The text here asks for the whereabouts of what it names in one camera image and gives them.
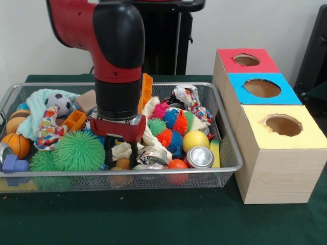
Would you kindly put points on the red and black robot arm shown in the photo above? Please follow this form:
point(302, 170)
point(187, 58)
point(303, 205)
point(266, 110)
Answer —
point(117, 46)

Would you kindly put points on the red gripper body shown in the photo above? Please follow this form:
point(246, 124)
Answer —
point(120, 130)

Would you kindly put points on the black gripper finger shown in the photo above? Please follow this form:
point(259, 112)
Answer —
point(134, 154)
point(109, 152)

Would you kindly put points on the black floor stand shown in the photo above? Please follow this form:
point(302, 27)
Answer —
point(314, 56)

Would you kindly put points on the wooden box with three holes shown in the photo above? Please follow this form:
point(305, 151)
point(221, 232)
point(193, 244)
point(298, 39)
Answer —
point(276, 173)

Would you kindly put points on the large green spiky ball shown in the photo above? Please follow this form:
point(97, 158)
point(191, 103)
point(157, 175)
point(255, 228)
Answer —
point(79, 150)

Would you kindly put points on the colourful polka-dot cloth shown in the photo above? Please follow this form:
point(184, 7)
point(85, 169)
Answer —
point(48, 130)

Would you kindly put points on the mint green cloth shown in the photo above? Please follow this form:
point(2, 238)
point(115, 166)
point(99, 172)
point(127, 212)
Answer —
point(33, 109)

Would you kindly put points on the crushed silver can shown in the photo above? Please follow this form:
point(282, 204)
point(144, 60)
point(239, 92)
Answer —
point(199, 157)

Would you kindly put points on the green cloth table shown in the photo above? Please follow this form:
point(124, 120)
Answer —
point(153, 219)

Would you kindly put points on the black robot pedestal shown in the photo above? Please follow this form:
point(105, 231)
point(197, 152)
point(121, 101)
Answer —
point(163, 41)

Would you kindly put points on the orange plastic toy piece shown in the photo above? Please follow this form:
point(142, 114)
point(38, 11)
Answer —
point(75, 120)

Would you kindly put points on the orange plastic tray block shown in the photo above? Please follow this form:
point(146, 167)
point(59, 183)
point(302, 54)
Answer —
point(147, 92)

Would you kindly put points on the yellow ball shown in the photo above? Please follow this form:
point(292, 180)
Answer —
point(195, 140)

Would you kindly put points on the small soccer ball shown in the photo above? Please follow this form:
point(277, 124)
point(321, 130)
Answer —
point(59, 103)

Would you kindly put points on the red-orange ball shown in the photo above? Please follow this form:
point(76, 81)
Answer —
point(178, 164)

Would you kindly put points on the green spiky googly-eyed toy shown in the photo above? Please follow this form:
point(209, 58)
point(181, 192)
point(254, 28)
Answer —
point(43, 161)

